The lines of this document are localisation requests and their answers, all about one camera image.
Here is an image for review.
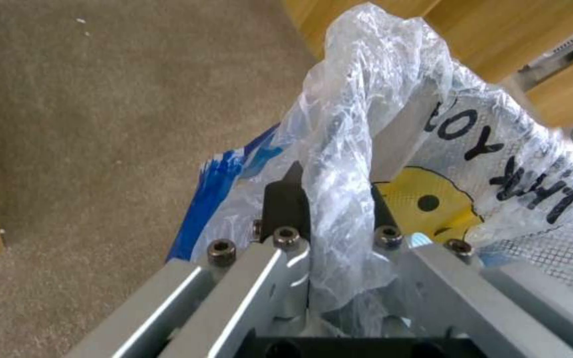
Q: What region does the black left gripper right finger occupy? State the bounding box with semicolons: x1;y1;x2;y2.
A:
369;185;573;358

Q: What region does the white perforated metal frame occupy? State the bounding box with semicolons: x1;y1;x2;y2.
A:
514;21;573;92

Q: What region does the blue and white plastic wrapper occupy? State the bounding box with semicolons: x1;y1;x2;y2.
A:
166;122;290;263

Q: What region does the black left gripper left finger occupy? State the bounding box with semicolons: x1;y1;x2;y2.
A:
65;160;313;358

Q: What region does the clear smiley-print plastic bag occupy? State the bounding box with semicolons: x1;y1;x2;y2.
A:
265;3;573;316

